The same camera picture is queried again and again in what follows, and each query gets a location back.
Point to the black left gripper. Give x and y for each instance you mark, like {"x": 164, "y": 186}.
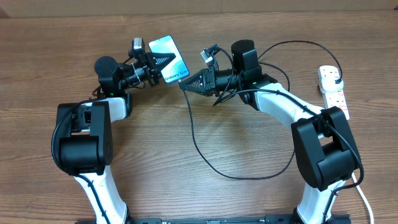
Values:
{"x": 150, "y": 61}

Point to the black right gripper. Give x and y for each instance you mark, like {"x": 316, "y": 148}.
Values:
{"x": 208, "y": 77}

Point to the blue-screen Galaxy smartphone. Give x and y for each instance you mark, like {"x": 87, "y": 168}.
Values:
{"x": 177, "y": 68}

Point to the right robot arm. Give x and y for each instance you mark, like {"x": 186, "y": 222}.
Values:
{"x": 324, "y": 147}

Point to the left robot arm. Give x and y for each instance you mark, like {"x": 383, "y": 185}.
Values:
{"x": 82, "y": 141}

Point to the white charger plug adapter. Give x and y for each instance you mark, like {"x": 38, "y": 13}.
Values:
{"x": 330, "y": 85}

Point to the white power strip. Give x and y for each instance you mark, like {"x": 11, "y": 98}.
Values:
{"x": 336, "y": 98}

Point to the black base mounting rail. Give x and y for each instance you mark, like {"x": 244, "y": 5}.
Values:
{"x": 217, "y": 221}

